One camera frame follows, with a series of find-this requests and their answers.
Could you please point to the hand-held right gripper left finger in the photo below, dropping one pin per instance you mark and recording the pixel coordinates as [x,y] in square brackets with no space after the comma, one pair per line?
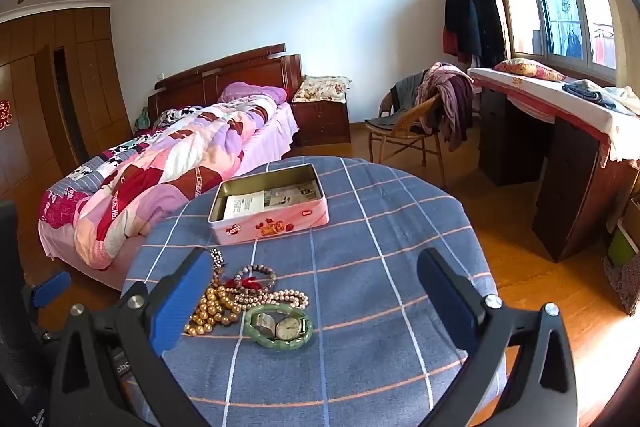
[180,307]

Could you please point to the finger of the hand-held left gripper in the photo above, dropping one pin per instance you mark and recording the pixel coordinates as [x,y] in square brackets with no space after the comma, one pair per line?
[50,288]

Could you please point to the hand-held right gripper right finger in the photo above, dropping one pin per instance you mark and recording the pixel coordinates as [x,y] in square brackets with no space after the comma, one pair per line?
[450,302]

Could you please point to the silver wristwatch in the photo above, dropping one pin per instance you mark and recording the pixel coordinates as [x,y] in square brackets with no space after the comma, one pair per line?
[286,328]

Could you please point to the pink tin box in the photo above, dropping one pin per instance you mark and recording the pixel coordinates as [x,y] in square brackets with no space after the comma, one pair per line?
[270,224]

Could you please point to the blue checked tablecloth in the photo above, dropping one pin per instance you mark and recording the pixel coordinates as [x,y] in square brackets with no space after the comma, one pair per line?
[350,257]

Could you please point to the white booklet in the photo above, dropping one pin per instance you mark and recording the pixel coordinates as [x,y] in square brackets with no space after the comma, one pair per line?
[244,206]

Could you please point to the pink patchwork quilt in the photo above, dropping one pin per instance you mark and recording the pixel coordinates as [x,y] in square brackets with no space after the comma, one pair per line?
[165,177]

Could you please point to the dark wooden desk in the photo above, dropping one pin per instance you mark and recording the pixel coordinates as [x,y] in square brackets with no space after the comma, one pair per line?
[560,187]

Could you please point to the printed paper leaflet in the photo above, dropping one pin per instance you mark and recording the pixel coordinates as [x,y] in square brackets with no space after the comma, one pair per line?
[292,193]

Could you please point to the dark patterned bag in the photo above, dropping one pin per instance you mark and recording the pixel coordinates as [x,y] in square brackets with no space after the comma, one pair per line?
[625,282]

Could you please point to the red paper decoration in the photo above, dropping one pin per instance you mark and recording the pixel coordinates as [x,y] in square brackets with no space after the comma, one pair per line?
[5,114]

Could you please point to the wicker chair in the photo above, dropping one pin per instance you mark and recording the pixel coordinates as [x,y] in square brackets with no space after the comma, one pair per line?
[405,127]

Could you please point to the wooden wardrobe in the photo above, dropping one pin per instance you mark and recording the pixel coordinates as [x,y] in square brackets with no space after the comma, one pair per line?
[55,107]

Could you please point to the green storage box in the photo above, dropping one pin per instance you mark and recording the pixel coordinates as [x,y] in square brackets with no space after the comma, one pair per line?
[622,247]

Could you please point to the green cloth item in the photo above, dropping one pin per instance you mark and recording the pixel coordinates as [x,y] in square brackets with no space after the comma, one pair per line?
[142,119]

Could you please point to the black white blanket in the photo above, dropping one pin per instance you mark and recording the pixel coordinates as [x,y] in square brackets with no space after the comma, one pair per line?
[177,114]

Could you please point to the pink purple garment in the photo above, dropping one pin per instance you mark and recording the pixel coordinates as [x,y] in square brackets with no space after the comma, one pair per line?
[450,107]

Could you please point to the grey garment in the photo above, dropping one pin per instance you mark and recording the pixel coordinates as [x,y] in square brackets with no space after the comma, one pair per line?
[405,97]

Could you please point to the wooden nightstand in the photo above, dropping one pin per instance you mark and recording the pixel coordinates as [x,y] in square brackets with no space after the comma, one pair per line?
[322,124]

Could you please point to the white desk cloth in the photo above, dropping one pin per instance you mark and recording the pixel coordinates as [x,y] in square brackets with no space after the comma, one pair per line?
[540,97]

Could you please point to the purple pillow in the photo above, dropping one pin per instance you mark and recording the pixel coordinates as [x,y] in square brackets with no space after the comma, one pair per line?
[252,92]

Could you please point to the wooden bed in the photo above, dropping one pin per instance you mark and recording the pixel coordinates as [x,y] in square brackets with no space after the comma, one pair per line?
[225,74]

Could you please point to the pink yellow pillow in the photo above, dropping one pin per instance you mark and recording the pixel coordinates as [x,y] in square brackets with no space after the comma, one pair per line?
[530,69]

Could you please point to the floral pillow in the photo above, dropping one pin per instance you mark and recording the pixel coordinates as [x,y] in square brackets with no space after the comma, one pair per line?
[320,88]

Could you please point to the pile of light clothes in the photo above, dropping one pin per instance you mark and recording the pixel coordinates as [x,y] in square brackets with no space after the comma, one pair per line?
[607,99]

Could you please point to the dark hanging coat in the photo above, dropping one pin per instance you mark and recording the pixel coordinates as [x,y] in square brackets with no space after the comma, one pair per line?
[475,22]

